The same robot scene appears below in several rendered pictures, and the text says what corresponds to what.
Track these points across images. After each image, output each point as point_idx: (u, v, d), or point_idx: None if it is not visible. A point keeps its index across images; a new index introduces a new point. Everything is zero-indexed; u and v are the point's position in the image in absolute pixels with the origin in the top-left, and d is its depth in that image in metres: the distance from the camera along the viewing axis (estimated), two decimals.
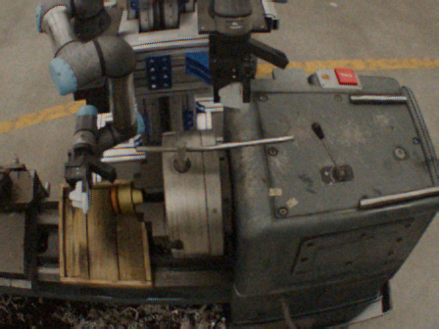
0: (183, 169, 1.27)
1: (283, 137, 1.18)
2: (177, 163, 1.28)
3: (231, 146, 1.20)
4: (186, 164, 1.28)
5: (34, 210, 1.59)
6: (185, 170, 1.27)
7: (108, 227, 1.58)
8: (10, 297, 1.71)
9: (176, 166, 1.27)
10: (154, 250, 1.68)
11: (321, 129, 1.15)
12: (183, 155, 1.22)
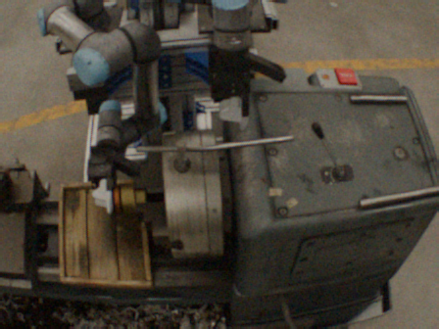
0: (183, 169, 1.27)
1: (283, 137, 1.18)
2: (177, 163, 1.28)
3: (231, 146, 1.20)
4: (186, 164, 1.28)
5: (34, 210, 1.59)
6: (185, 170, 1.27)
7: (108, 227, 1.58)
8: (10, 297, 1.71)
9: (176, 166, 1.27)
10: (154, 250, 1.68)
11: (321, 129, 1.15)
12: (183, 155, 1.22)
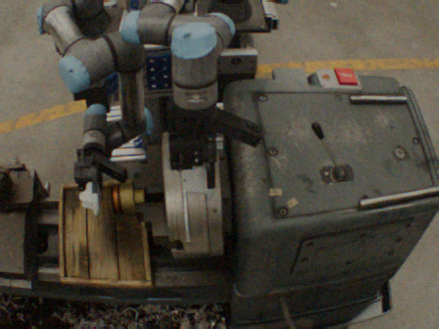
0: None
1: (188, 232, 1.08)
2: None
3: (181, 190, 1.15)
4: None
5: (34, 210, 1.59)
6: None
7: (108, 227, 1.58)
8: (10, 297, 1.71)
9: None
10: (154, 250, 1.68)
11: (321, 129, 1.15)
12: None
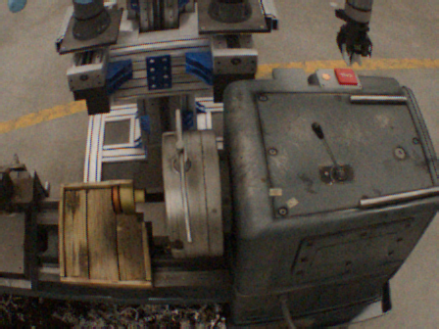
0: (175, 165, 1.28)
1: (188, 232, 1.08)
2: None
3: (181, 190, 1.15)
4: None
5: (34, 210, 1.59)
6: (175, 167, 1.27)
7: (108, 227, 1.58)
8: (10, 297, 1.71)
9: None
10: (154, 250, 1.68)
11: (321, 129, 1.15)
12: (176, 154, 1.22)
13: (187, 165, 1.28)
